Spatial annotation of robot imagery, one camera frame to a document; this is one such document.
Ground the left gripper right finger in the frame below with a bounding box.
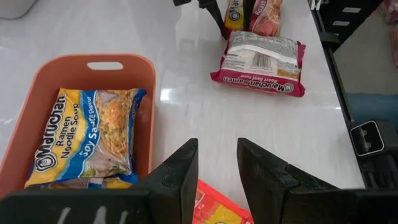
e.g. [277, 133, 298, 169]
[237, 138, 355, 224]

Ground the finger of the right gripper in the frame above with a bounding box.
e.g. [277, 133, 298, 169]
[198, 0, 230, 40]
[243, 0, 256, 32]

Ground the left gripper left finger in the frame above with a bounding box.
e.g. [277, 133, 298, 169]
[130, 138, 199, 224]

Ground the red roast beef ramen pack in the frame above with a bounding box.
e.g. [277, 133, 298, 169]
[223, 0, 284, 37]
[210, 30, 307, 98]

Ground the orange chicken ramen pack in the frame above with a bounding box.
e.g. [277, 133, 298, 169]
[192, 179, 254, 224]

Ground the blue yellow soy ramen pack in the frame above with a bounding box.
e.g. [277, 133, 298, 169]
[24, 88, 147, 189]
[30, 173, 140, 190]

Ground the pink patterned cloth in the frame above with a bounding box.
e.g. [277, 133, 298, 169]
[381, 0, 398, 70]

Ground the orange plastic bin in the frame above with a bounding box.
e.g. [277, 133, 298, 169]
[0, 53, 156, 200]

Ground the black aluminium table frame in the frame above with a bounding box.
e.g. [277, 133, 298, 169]
[307, 0, 398, 190]

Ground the table edge camera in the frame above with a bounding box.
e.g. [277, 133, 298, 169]
[349, 119, 388, 158]

